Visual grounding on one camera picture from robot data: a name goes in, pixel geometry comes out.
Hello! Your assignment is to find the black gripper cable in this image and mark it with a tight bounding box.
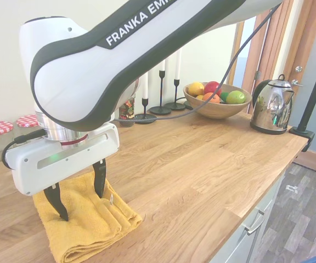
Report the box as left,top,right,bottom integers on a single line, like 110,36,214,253
1,128,45,169

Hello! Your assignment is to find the spice jar black lid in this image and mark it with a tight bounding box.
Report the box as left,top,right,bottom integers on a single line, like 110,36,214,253
118,94,136,127

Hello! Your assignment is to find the green apple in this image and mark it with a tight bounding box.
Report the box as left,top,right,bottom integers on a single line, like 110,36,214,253
225,90,247,105

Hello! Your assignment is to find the white kitchen cabinet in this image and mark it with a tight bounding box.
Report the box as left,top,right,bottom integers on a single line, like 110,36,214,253
208,164,287,263

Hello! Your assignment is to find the wooden door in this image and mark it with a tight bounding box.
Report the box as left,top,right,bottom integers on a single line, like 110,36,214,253
233,0,316,113

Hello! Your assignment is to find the metal drawer handle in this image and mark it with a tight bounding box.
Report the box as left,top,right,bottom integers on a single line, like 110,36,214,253
243,209,266,236

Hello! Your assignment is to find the yellow lemon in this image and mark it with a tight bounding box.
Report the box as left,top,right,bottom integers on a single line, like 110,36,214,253
188,82,205,96

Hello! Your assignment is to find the black camera stand clamp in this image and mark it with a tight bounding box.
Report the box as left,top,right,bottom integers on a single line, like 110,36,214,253
289,0,316,153

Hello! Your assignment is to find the orange fruit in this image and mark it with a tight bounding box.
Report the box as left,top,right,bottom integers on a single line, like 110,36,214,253
201,92,221,104

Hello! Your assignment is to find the stainless steel kettle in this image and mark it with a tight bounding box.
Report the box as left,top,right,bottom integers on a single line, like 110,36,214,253
250,73,303,135

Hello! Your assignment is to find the tall black candle holder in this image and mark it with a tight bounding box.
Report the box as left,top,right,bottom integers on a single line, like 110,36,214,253
149,70,172,115

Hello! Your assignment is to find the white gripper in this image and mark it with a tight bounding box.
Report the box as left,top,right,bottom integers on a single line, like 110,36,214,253
4,122,120,222

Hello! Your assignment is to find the yellow towel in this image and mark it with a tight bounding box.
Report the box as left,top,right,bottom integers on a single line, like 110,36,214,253
32,171,143,263

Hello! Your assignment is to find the red apple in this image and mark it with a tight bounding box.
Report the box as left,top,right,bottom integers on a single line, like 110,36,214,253
204,81,222,95

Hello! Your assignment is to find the wooden fruit bowl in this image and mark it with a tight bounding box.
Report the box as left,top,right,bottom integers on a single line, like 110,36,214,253
183,82,252,120

